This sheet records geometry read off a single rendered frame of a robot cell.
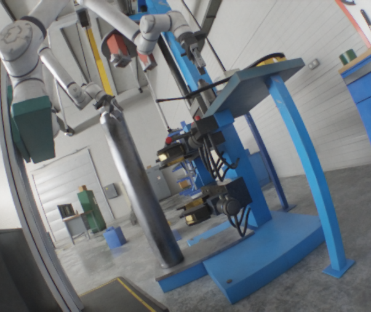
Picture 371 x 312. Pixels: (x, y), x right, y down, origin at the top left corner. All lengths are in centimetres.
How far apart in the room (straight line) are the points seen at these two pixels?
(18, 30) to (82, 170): 1229
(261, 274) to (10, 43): 156
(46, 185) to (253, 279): 1327
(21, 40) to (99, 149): 1222
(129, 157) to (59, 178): 1193
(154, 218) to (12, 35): 143
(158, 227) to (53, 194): 1225
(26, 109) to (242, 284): 130
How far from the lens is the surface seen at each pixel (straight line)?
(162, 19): 101
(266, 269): 129
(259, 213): 186
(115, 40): 201
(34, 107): 87
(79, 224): 740
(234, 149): 178
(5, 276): 87
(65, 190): 1331
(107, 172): 1263
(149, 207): 162
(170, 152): 146
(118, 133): 169
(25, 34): 87
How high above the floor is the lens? 77
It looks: 5 degrees up
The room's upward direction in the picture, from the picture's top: 23 degrees counter-clockwise
